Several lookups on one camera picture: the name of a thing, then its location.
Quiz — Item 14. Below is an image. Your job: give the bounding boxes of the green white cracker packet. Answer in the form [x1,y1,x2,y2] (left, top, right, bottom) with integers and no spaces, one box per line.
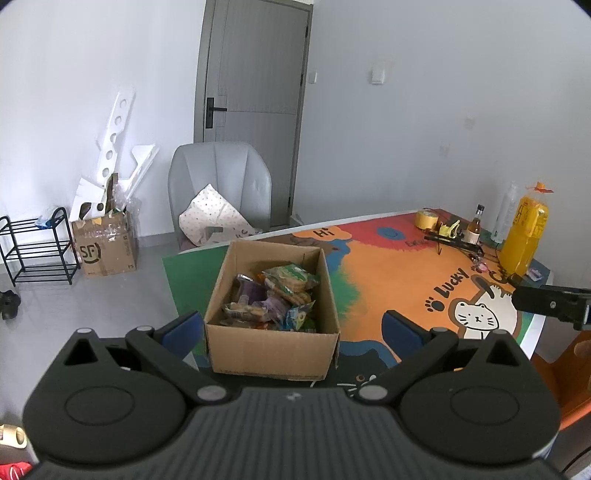
[262,263,321,305]

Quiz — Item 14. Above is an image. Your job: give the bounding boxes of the white foam piece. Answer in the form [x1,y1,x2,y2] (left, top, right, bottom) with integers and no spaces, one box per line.
[121,144,160,200]

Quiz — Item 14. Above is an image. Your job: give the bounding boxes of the black metal stand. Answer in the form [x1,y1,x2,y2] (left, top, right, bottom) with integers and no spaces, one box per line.
[424,229,485,257]

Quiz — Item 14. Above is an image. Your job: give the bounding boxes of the clear plastic bottle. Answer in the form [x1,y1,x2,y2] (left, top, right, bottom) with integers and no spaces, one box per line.
[492,181,520,244]

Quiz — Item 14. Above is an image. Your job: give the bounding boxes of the red object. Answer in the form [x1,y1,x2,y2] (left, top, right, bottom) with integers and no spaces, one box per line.
[0,460,34,480]

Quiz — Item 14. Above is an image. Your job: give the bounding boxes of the orange chair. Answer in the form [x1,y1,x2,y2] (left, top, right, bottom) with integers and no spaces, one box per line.
[531,323,591,428]

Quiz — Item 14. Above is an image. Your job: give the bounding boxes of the colourful printed cat mat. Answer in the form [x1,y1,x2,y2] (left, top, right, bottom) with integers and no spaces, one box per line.
[161,210,553,388]

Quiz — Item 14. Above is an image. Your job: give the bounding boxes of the grey door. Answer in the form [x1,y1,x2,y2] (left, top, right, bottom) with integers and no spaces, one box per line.
[194,0,314,229]

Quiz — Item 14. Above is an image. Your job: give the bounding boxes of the black shoes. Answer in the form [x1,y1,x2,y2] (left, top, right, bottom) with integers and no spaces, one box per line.
[0,291,22,320]

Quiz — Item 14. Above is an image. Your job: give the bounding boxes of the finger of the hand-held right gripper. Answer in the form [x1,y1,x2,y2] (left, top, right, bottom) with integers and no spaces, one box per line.
[511,285,591,330]

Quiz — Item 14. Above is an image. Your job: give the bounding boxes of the white foam board with holes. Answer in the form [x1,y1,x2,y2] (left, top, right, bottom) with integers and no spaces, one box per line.
[76,90,137,206]

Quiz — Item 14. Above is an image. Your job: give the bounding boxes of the dotted white pillow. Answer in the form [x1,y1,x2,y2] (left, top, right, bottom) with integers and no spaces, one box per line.
[178,184,264,248]

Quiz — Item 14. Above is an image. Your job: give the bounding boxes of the black shoe rack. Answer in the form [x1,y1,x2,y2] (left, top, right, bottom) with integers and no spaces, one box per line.
[0,208,82,287]

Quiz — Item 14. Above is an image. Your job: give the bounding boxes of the purple snack packet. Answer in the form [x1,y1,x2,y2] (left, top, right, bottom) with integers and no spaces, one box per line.
[235,274,289,319]

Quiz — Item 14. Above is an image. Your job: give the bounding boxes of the brown glass bottle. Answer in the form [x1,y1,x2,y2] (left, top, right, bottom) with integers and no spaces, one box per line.
[466,204,485,244]

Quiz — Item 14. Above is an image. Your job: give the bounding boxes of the brown printed cardboard box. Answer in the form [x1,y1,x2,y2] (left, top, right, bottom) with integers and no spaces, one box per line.
[71,173,139,278]

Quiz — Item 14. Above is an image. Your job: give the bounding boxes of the grey chair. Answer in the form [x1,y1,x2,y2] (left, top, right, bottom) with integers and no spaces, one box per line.
[167,142,273,254]

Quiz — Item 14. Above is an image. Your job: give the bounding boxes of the black door handle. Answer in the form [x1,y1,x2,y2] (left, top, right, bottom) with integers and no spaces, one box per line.
[205,97,228,129]

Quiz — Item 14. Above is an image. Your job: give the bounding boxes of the large yellow drink bottle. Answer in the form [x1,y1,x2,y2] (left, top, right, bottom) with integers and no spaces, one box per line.
[499,182,551,278]

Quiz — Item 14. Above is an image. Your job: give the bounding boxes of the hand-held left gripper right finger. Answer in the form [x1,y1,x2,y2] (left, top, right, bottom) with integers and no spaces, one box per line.
[353,310,536,408]

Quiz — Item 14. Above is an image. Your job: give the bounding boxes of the round pastry packet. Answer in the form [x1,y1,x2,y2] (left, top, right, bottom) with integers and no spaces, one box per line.
[223,301,274,328]

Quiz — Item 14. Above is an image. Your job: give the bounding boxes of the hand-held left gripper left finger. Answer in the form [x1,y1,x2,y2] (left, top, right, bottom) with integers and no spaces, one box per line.
[46,310,232,408]

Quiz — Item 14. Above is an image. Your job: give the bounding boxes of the teal snack packet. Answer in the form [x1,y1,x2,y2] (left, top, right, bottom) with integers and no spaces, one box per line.
[284,300,317,330]

